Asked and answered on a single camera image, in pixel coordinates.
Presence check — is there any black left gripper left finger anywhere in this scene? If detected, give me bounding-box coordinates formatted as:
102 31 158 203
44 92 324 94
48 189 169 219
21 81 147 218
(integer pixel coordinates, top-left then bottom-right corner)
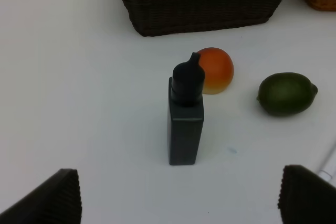
1 168 82 223

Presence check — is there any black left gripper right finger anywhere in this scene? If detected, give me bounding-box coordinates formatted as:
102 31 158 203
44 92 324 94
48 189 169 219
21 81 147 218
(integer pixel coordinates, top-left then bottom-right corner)
278 165 335 224

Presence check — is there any white pink marker pen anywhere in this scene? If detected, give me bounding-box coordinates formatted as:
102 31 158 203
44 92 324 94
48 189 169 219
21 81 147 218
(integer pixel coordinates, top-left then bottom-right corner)
317 144 335 182

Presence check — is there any dark green pump bottle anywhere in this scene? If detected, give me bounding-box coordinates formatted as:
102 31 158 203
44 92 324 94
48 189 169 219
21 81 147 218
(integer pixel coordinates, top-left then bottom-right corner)
167 52 205 166

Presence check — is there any red orange peach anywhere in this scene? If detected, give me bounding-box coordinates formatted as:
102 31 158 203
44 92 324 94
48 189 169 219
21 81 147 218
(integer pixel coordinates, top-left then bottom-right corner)
198 47 234 94

